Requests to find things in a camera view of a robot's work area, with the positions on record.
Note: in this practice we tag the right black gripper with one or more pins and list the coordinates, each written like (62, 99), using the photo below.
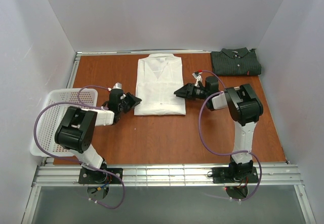
(190, 91)

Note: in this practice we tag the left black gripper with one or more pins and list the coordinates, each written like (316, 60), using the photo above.
(128, 102)

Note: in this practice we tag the white long sleeve shirt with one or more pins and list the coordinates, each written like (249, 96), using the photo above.
(158, 77)

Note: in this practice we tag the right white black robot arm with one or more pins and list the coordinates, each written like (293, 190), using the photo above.
(245, 110)

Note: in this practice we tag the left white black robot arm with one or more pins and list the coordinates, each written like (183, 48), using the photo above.
(76, 130)

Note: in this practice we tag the folded dark green shirt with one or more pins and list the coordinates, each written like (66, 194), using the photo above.
(236, 62)

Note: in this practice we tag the white plastic basket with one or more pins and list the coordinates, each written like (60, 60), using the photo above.
(50, 120)

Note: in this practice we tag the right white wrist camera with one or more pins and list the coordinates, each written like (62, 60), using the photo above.
(198, 78)

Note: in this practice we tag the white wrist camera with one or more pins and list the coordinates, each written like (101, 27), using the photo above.
(116, 86)
(198, 78)

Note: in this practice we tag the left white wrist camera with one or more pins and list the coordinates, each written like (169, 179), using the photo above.
(116, 86)

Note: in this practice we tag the aluminium table frame rail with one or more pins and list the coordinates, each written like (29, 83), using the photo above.
(164, 175)

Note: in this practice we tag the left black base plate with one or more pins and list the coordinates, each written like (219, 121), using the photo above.
(87, 176)

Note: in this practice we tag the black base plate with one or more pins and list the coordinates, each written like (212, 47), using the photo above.
(87, 176)
(223, 175)

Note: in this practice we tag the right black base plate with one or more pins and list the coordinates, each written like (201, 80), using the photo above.
(223, 175)

